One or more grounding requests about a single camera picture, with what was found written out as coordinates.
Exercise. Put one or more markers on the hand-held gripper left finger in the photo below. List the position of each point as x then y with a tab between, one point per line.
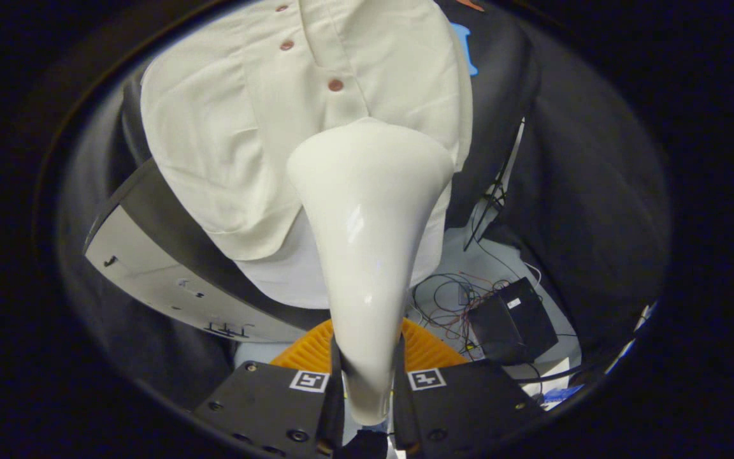
265	401

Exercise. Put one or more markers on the black electronics box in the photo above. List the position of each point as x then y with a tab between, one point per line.
513	322

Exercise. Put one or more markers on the white mannequin stand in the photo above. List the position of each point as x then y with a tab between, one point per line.
284	280

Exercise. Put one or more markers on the cream button-up shirt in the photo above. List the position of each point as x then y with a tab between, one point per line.
233	127

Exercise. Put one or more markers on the black tripod stand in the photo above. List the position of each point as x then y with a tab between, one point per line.
497	191

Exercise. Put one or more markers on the grey drawer cabinet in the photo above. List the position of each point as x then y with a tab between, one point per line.
150	261

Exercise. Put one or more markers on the white garment steamer head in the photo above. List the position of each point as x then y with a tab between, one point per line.
370	242

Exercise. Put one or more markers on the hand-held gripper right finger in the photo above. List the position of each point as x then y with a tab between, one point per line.
469	401

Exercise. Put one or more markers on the black backdrop cloth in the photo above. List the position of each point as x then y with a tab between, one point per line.
583	191

